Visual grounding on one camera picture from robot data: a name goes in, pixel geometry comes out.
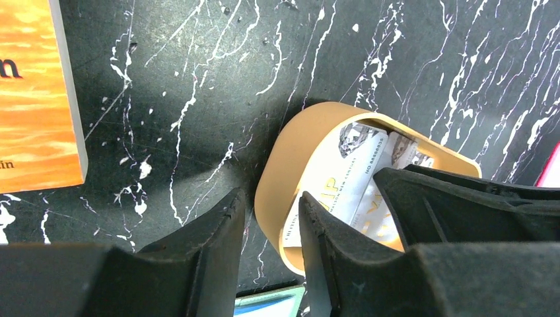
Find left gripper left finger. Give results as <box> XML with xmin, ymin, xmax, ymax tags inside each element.
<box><xmin>1</xmin><ymin>188</ymin><xmax>246</xmax><ymax>316</ymax></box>

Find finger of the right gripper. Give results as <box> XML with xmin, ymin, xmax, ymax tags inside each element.
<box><xmin>373</xmin><ymin>168</ymin><xmax>559</xmax><ymax>250</ymax></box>
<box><xmin>404</xmin><ymin>164</ymin><xmax>559</xmax><ymax>201</ymax></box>

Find green card holder wallet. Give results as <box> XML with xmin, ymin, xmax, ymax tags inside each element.
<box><xmin>233</xmin><ymin>285</ymin><xmax>305</xmax><ymax>317</ymax></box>

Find tan oval tray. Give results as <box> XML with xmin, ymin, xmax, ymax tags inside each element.
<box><xmin>254</xmin><ymin>102</ymin><xmax>482</xmax><ymax>276</ymax></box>

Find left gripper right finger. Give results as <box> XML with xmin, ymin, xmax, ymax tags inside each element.
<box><xmin>299</xmin><ymin>193</ymin><xmax>559</xmax><ymax>316</ymax></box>

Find silver VIP card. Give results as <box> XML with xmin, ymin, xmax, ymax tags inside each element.
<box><xmin>351</xmin><ymin>131</ymin><xmax>435</xmax><ymax>251</ymax></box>
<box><xmin>281</xmin><ymin>122</ymin><xmax>390</xmax><ymax>248</ymax></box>

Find pink framed whiteboard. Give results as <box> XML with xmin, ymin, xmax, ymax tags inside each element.
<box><xmin>535</xmin><ymin>143</ymin><xmax>560</xmax><ymax>188</ymax></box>

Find orange paperback book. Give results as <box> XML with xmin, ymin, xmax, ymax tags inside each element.
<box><xmin>1</xmin><ymin>0</ymin><xmax>88</xmax><ymax>194</ymax></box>

